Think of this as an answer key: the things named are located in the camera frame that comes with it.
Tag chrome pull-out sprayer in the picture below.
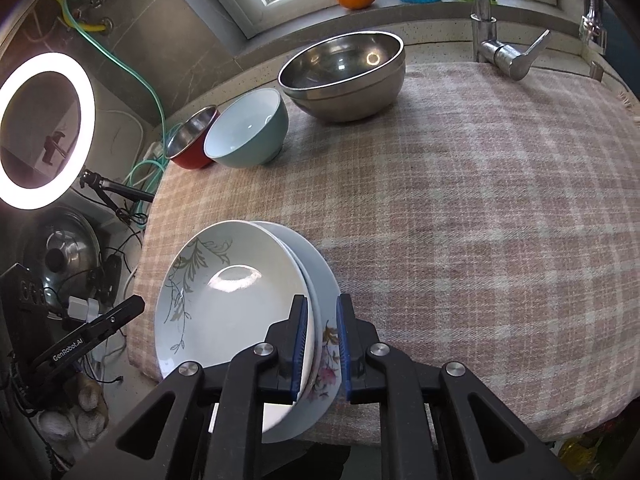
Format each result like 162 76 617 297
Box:
579 0 609 54

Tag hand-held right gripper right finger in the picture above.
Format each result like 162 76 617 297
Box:
336 294 576 480

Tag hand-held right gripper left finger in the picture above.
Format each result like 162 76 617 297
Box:
62 295 310 480

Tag light blue ceramic bowl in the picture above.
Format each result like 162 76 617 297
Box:
204 88 290 169

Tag green hose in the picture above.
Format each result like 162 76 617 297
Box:
50 0 169 202

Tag large stainless steel bowl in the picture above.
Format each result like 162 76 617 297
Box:
278 31 406 123

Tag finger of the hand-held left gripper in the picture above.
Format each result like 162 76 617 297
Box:
87 295 147 341

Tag small red steel bowl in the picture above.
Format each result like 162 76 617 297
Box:
165 105 222 170

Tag steel pot lid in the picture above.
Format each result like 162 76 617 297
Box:
22 207 101 306

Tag pink plaid cloth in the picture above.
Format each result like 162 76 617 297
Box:
127 62 640 448

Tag deep rose print plate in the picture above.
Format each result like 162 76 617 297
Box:
250 220 347 445

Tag chrome kitchen faucet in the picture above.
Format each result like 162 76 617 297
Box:
467 0 552 81

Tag black ring light tripod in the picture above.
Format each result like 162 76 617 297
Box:
77 170 156 211

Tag white grey leaf plate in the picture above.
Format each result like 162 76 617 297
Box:
154 220 317 441

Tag yellow gas pipe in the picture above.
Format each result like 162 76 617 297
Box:
49 0 109 34

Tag white framed window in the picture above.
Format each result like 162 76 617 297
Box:
185 0 558 41

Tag pale garlic bulbs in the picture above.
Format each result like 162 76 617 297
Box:
39 374 109 442

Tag white ring light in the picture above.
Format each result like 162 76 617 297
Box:
0 52 96 209

